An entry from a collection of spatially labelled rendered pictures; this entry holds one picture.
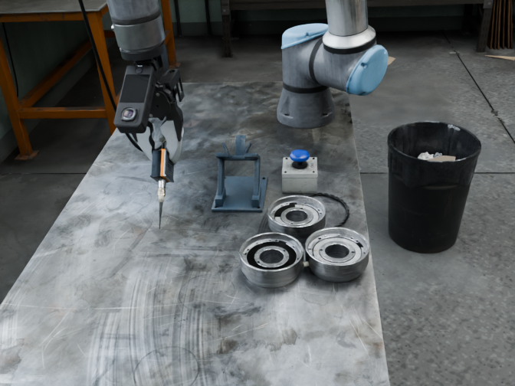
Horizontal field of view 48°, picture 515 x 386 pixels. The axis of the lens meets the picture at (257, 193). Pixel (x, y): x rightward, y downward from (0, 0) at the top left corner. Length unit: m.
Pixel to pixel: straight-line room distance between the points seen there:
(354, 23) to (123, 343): 0.79
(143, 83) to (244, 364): 0.45
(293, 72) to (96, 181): 0.52
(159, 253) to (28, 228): 1.73
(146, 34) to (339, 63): 0.52
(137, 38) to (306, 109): 0.62
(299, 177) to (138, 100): 0.39
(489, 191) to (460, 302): 0.79
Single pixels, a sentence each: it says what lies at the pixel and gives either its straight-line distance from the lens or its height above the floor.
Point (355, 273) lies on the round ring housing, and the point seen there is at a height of 0.82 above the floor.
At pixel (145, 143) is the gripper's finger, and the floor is 0.98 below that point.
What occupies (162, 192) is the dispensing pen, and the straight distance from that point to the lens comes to 1.01.
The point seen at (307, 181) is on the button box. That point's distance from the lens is 1.17.
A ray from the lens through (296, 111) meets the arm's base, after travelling 1.44.
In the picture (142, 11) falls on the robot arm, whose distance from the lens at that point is 0.92.
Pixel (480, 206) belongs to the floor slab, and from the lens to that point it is 2.71.
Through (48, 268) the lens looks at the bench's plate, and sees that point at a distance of 1.08.
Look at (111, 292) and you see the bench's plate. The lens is 0.99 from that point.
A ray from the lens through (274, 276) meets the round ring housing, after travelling 0.93.
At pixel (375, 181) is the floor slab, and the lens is 2.81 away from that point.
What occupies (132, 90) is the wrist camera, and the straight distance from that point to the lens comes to 0.94.
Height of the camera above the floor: 1.42
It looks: 32 degrees down
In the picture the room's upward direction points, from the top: 3 degrees counter-clockwise
